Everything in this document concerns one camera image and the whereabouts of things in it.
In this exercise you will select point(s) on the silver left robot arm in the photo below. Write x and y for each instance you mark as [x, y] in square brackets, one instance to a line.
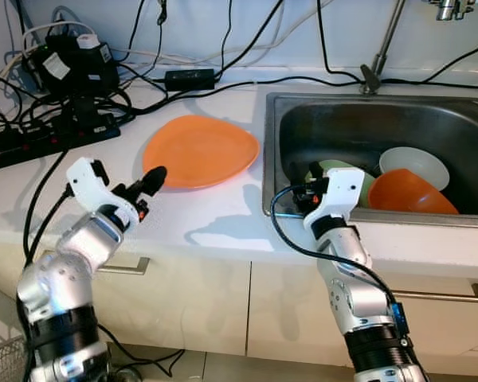
[64, 270]

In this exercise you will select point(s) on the black power adapter brick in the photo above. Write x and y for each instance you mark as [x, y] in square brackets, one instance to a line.
[190, 79]

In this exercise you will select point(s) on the white cabinet drawer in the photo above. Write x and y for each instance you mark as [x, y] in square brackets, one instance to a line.
[287, 318]
[183, 294]

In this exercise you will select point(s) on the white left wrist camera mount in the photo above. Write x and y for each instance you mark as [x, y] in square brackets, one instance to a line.
[84, 183]

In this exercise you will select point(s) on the black power strip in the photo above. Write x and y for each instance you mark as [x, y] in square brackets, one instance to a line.
[48, 139]

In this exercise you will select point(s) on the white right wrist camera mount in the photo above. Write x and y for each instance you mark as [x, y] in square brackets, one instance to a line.
[346, 187]

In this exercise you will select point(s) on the black charger with white labels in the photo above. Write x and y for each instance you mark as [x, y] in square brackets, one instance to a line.
[72, 68]

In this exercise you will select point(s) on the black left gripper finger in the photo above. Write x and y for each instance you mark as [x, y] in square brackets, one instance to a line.
[155, 189]
[154, 175]

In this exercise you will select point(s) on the light green plate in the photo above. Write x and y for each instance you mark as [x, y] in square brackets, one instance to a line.
[334, 167]

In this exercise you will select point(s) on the white bowl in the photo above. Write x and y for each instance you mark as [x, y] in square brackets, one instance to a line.
[418, 163]

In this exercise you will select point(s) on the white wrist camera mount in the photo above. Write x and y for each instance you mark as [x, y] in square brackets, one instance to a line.
[84, 183]
[346, 187]

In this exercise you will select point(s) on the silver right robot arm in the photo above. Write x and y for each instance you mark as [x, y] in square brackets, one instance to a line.
[350, 278]

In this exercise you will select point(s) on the stainless steel sink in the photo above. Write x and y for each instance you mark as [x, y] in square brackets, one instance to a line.
[350, 127]

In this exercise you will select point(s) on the orange plate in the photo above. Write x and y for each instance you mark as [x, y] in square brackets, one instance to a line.
[199, 151]

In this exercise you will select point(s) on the steel faucet with lever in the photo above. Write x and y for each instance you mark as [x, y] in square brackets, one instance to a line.
[370, 79]

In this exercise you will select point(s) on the orange bowl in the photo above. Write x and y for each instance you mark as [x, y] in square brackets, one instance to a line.
[406, 195]

